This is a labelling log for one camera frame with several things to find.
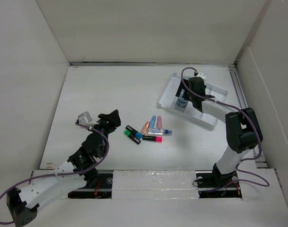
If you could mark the green highlighter marker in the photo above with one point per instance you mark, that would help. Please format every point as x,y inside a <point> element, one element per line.
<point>132,137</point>

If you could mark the pink capped small tube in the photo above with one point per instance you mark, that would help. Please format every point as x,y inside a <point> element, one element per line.
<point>159,122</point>

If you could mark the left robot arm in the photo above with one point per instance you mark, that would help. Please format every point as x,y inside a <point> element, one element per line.
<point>79,170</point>

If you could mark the white organizer tray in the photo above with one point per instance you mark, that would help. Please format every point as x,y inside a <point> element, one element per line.
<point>168,102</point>

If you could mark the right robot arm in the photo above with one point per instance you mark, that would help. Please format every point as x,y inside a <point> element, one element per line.
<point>243,132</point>

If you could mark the aluminium rail right side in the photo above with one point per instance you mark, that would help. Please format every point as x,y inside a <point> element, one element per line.
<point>257,151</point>

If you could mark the aluminium rail back edge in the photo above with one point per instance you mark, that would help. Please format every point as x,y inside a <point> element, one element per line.
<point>89,64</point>

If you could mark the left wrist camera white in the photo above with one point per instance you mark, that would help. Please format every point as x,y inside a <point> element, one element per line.
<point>84,118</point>

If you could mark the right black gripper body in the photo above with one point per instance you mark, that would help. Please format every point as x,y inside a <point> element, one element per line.
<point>186,83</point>

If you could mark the pink highlighter marker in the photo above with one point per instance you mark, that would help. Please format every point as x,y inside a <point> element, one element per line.
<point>152,139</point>

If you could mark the blue capped small tube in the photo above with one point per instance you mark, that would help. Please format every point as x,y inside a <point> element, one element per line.
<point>152,121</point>

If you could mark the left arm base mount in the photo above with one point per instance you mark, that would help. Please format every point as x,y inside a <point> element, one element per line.
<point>98,187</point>

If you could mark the orange capped small tube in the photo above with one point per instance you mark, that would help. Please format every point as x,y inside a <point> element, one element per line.
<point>145,128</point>

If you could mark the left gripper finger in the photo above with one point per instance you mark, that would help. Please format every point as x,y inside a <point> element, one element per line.
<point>115,118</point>
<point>106,117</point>

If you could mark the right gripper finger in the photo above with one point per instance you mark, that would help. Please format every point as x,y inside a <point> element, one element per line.
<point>187,96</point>
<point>180,91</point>

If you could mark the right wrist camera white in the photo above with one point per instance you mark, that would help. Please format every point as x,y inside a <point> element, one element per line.
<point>200,75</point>

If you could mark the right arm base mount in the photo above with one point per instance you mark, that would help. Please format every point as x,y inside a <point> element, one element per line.
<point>212,184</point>

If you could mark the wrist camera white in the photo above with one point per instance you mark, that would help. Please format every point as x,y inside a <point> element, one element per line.
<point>200,75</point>
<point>84,118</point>

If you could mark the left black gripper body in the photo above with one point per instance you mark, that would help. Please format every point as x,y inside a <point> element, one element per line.
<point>105,128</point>

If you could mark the blue highlighter marker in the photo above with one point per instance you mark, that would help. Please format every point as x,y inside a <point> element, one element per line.
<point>134,132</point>

